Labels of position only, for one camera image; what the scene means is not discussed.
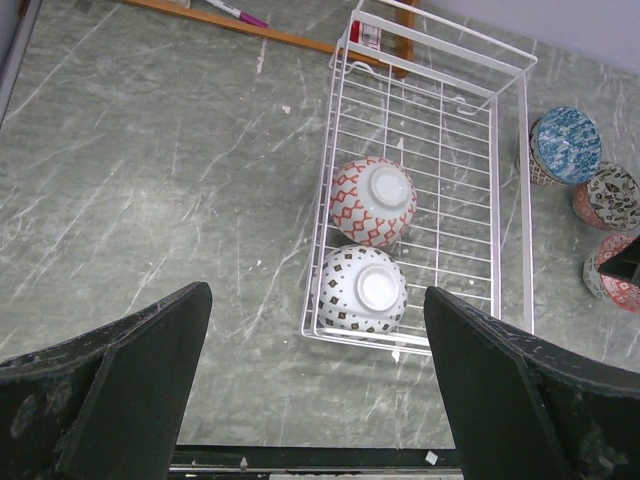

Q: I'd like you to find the red diamond pattern bowl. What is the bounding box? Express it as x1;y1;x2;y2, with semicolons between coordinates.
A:
329;156;418;248

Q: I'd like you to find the white wire dish rack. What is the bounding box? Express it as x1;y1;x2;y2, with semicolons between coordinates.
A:
300;1;537;355

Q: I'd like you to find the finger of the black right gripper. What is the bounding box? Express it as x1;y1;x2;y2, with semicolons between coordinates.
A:
598;240;640;285

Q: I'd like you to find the wooden shelf rack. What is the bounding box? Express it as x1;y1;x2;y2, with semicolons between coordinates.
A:
123;0;409;79

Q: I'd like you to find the blue floral pattern bowl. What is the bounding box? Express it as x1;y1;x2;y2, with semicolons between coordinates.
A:
529;106;602;185

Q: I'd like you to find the white bowl with dot pattern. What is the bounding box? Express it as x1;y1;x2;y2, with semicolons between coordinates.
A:
310;245;408;334

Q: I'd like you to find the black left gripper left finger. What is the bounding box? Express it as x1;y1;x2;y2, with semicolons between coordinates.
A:
1;282;212;479

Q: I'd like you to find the brown leaf pattern bowl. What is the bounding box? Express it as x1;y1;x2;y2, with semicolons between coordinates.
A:
572;162;639;232

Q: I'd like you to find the red white small card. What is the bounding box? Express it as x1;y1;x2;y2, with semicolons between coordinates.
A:
349;21;381;51

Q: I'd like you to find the blue triangle pattern bowl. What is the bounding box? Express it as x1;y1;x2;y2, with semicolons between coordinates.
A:
582;233;639;314

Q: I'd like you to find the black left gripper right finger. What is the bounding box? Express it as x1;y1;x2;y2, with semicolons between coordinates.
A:
423;287;639;479

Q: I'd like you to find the aluminium rail frame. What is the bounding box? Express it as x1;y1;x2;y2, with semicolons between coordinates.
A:
168;445;463;479

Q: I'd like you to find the pink marker pen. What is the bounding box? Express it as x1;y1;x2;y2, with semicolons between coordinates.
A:
207;0;269;28

